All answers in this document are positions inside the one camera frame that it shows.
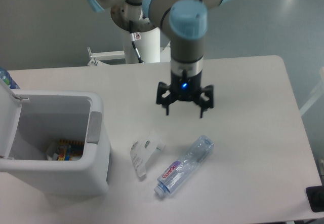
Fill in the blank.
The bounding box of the white trash can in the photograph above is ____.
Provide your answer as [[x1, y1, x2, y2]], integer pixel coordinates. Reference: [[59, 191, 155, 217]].
[[1, 82, 111, 196]]

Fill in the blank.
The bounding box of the blue bottle behind can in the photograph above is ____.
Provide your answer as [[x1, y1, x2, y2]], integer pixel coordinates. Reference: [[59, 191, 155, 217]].
[[0, 67, 20, 89]]

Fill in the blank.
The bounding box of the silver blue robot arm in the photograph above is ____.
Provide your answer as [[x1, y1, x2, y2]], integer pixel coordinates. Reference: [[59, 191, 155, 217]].
[[87, 0, 230, 112]]

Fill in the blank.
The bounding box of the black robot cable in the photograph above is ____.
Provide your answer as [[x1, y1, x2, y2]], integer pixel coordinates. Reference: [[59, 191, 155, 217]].
[[128, 20, 145, 64]]

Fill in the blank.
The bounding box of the clear plastic water bottle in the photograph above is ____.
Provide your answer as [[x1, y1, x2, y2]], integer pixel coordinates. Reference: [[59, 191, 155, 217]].
[[154, 135, 214, 199]]

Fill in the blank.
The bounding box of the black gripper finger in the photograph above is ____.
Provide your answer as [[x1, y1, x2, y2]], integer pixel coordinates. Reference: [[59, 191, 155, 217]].
[[194, 85, 214, 119], [156, 82, 177, 116]]

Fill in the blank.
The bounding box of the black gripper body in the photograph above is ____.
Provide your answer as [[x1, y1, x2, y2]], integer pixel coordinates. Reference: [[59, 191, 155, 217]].
[[170, 72, 202, 101]]

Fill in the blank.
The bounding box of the colourful trash in can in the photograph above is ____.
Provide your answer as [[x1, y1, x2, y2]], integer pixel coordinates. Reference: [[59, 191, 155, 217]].
[[45, 139, 85, 161]]

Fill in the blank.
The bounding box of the black device at table edge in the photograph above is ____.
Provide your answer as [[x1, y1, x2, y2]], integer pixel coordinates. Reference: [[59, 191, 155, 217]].
[[306, 185, 323, 213]]

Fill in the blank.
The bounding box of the white plastic wrapper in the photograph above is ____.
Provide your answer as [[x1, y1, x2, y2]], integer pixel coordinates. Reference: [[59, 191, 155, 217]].
[[130, 131, 166, 178]]

